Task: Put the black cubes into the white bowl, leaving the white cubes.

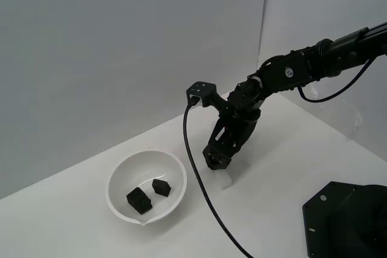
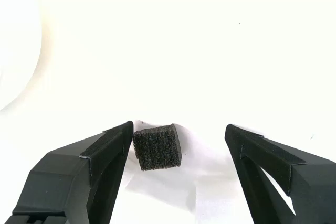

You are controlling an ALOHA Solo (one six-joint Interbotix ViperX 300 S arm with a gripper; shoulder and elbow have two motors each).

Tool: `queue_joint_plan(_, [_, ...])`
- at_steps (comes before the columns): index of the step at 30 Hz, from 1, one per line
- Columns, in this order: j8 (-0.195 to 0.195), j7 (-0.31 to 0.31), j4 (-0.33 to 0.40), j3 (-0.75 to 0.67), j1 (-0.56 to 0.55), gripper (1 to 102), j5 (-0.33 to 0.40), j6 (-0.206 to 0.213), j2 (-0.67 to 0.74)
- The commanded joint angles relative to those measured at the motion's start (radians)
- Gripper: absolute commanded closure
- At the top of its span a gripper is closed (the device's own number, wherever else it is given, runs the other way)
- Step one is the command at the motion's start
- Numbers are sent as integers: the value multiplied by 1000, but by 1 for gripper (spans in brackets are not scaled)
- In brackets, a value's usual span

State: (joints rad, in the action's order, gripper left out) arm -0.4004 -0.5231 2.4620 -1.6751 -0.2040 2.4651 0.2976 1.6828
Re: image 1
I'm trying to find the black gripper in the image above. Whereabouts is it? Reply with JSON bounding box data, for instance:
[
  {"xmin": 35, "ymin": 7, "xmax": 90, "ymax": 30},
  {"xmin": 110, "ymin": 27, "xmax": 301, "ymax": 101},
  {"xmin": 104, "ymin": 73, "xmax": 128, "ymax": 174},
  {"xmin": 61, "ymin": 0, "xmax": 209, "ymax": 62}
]
[{"xmin": 201, "ymin": 77, "xmax": 264, "ymax": 171}]

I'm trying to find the large black foam box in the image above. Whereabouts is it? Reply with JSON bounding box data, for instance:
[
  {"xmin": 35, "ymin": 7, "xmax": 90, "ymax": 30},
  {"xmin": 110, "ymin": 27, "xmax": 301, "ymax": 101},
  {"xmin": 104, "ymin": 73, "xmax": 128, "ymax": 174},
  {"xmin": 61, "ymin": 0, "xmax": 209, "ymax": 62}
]
[{"xmin": 126, "ymin": 187, "xmax": 154, "ymax": 214}]

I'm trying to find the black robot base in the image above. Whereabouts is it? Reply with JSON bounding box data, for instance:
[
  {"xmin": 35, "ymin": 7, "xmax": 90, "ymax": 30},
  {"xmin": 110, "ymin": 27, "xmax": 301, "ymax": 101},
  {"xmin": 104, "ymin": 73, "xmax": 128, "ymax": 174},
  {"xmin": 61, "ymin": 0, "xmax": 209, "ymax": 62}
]
[{"xmin": 302, "ymin": 181, "xmax": 387, "ymax": 258}]

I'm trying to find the white bowl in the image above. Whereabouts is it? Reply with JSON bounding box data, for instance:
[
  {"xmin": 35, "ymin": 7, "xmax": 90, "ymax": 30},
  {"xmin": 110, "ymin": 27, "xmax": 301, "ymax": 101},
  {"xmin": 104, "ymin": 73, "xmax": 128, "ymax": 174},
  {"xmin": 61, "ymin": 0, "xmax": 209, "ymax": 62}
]
[{"xmin": 107, "ymin": 150, "xmax": 187, "ymax": 226}]

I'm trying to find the white foam block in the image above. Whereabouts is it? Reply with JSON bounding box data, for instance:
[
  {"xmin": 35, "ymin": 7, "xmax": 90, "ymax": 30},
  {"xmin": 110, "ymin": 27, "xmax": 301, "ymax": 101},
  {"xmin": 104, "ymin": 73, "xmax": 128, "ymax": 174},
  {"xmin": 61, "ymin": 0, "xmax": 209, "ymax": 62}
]
[{"xmin": 216, "ymin": 169, "xmax": 233, "ymax": 190}]

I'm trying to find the black camera cable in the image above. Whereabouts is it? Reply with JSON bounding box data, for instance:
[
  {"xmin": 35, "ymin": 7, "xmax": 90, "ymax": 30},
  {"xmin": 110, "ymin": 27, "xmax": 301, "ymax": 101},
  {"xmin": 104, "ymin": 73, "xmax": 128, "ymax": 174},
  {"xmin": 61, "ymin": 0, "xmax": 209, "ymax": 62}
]
[{"xmin": 182, "ymin": 103, "xmax": 255, "ymax": 258}]

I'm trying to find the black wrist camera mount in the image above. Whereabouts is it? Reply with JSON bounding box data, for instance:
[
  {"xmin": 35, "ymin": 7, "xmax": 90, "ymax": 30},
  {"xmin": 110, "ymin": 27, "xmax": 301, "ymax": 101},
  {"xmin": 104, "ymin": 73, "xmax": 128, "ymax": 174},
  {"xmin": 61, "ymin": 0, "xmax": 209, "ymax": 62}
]
[{"xmin": 186, "ymin": 81, "xmax": 228, "ymax": 111}]

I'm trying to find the dark arm cable loop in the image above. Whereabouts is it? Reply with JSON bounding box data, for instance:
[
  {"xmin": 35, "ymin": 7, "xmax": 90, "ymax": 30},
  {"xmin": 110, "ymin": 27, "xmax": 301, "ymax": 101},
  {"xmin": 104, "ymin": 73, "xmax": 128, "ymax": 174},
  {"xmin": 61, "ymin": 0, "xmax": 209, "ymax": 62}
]
[{"xmin": 298, "ymin": 57, "xmax": 374, "ymax": 103}]

